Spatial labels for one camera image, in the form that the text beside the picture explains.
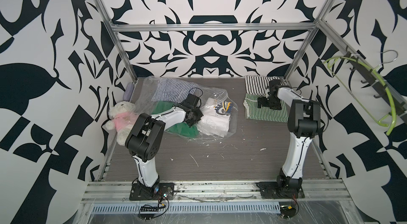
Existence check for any green white striped garment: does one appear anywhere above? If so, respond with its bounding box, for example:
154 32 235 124
243 93 288 123

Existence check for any black white striped tank top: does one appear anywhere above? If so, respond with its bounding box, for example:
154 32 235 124
245 76 280 95

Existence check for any white printed t-shirt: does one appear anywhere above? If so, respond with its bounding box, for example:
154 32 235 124
197 98 235 137

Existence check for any clear plastic vacuum bag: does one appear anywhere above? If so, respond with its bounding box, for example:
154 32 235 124
131 76 238 141

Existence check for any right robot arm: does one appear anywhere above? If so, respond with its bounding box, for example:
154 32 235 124
258 80 322 192

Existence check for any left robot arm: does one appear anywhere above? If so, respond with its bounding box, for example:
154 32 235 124
125 94 203 194

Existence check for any blue white striped garment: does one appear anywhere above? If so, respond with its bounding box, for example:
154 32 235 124
152 78 197 103

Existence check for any green clothes hanger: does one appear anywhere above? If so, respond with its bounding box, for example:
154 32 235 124
323 52 405 136

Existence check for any white teddy bear pink shirt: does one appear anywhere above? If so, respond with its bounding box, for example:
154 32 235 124
105 101 139 146

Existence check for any black electronics board right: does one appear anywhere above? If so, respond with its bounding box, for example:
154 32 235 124
279 205 297 220

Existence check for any black electronics board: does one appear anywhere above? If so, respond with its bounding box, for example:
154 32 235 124
279 205 297 220
138 205 166 220

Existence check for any black electronics board left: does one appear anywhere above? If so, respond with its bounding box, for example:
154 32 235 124
138 205 166 220

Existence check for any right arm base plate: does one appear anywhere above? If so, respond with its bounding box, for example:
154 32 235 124
256 179 305 199

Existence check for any black wall hook rack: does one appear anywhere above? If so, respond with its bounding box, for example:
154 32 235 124
343 46 407 122

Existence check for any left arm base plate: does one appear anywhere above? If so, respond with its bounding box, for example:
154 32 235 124
129 181 175 201

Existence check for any aluminium frame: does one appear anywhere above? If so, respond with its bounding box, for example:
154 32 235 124
96 0 407 224

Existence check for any white slotted cable duct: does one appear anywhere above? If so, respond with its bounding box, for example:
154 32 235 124
92 201 280 214

